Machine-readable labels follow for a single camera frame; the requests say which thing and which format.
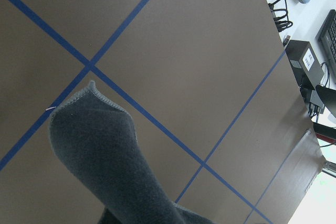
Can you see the black keyboard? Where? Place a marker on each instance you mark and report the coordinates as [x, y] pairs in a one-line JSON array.
[[327, 38]]

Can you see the black power adapter box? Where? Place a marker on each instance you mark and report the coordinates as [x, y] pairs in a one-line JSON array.
[[305, 65]]

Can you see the grey and blue towel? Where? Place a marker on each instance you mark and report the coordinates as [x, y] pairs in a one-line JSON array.
[[96, 140]]

